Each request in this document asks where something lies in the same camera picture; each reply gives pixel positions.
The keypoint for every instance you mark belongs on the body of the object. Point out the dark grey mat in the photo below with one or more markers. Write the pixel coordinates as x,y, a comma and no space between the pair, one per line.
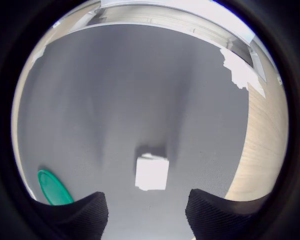
115,100

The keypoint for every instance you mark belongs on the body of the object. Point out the round green lid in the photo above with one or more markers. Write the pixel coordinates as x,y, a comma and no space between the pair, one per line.
53,187

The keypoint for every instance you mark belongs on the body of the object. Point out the white tape patch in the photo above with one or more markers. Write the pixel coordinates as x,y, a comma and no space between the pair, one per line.
240,72
40,54

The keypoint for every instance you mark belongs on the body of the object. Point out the small white plastic terminal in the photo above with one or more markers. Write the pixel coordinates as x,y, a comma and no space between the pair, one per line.
152,172

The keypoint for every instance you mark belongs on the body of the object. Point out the white partition foot bracket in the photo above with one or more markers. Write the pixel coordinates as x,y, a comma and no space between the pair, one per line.
56,24
280,81

